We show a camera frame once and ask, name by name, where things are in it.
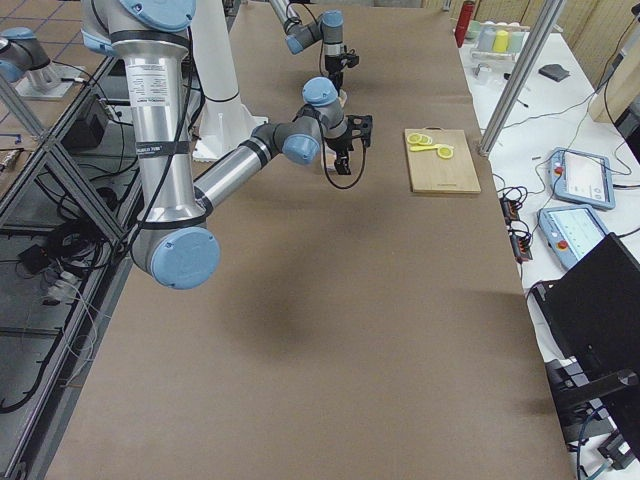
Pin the black power strip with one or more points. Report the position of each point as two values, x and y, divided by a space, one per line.
518 231

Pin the pale green bowl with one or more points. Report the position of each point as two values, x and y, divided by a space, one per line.
473 31

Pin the near teach pendant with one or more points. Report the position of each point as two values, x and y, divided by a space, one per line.
571 231

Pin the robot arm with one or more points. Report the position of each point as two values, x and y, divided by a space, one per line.
195 141
326 28

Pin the lemon slice top upper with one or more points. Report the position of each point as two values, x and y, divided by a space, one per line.
445 151

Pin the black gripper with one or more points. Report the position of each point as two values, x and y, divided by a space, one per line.
333 65
340 145

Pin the yellow cup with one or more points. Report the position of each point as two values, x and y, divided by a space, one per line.
501 41

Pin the far teach pendant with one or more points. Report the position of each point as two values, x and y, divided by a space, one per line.
582 178

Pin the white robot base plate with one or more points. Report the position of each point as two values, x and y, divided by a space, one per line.
223 126

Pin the aluminium frame post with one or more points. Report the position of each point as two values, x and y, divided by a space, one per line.
549 14

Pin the red cylinder cup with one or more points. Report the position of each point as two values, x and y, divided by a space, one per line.
463 21

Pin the black laptop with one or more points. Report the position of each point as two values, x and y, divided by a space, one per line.
593 314

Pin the white ceramic bowl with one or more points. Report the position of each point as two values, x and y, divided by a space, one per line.
342 97

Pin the lemon slice front lower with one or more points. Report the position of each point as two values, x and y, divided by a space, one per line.
414 138

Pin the wooden cutting board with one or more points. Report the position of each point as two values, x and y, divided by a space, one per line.
430 174

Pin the grey cup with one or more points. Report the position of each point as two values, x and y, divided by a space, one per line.
486 39

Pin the yellow plastic knife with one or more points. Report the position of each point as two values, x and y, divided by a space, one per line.
417 148

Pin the teach pendant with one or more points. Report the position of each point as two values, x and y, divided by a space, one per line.
571 231
582 178

